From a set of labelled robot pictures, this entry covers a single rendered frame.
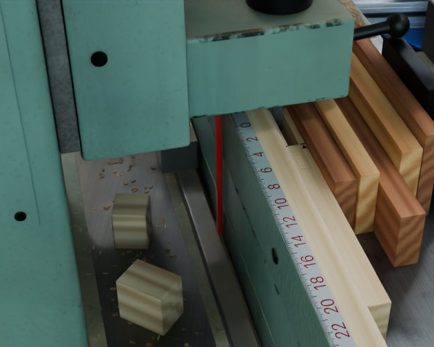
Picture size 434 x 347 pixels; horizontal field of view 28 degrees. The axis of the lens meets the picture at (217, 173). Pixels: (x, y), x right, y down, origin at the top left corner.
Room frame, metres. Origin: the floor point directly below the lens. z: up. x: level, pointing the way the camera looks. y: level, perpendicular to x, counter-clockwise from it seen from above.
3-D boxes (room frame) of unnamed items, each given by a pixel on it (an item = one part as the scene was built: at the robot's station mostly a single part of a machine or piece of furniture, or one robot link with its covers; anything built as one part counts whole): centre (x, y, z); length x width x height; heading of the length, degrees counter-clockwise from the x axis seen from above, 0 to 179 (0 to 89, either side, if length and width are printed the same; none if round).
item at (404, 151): (0.58, -0.13, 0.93); 0.15 x 0.02 x 0.07; 12
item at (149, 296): (0.51, 0.06, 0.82); 0.04 x 0.03 x 0.04; 59
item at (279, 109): (0.60, -0.05, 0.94); 0.01 x 0.01 x 0.05; 12
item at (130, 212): (0.60, 0.08, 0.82); 0.03 x 0.03 x 0.04; 86
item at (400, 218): (0.57, -0.11, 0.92); 0.23 x 0.02 x 0.05; 12
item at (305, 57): (0.60, -0.03, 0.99); 0.14 x 0.07 x 0.09; 102
